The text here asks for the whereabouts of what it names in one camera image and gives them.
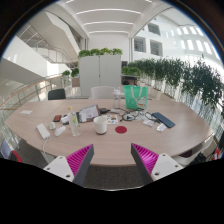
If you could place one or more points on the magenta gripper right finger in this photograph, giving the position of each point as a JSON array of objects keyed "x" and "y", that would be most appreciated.
[{"x": 153, "y": 166}]

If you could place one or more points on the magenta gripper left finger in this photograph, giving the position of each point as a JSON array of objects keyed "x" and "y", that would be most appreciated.
[{"x": 73, "y": 167}]

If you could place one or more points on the clear plastic water bottle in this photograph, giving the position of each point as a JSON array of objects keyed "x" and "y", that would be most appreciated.
[{"x": 73, "y": 122}]

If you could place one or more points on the white packet right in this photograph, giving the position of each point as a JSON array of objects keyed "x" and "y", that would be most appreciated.
[{"x": 161, "y": 127}]

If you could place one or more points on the white computer mouse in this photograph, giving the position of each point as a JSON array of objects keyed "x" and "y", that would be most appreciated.
[{"x": 59, "y": 130}]

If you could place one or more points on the white power strip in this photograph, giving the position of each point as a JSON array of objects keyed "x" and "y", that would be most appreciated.
[{"x": 43, "y": 131}]

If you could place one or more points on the small white earbud case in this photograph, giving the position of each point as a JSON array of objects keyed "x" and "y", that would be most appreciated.
[{"x": 52, "y": 126}]

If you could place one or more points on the white paper cup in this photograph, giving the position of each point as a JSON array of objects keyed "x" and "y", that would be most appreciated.
[{"x": 100, "y": 124}]

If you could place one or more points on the red black small phone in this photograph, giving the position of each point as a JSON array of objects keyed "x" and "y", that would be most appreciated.
[{"x": 57, "y": 118}]

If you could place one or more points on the red round coaster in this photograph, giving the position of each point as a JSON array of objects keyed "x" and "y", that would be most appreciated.
[{"x": 121, "y": 129}]

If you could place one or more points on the colourful sticker card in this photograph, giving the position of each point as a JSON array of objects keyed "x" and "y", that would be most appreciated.
[{"x": 112, "y": 119}]

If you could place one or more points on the green tote bag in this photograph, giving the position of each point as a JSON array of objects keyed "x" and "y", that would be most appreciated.
[{"x": 135, "y": 97}]

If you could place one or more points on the black office chair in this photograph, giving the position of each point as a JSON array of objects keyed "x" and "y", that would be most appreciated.
[{"x": 56, "y": 94}]

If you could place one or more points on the white chair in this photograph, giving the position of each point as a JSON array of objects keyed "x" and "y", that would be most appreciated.
[{"x": 102, "y": 92}]

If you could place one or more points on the clear bottle behind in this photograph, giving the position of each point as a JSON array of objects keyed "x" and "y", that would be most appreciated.
[{"x": 117, "y": 97}]

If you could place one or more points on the green hedge plants right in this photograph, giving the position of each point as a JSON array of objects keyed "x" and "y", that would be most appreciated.
[{"x": 197, "y": 79}]

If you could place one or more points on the white storage cabinet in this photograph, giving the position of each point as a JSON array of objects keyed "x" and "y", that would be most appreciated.
[{"x": 94, "y": 71}]

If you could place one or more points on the plants atop cabinet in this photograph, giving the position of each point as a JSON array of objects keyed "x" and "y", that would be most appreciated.
[{"x": 100, "y": 52}]

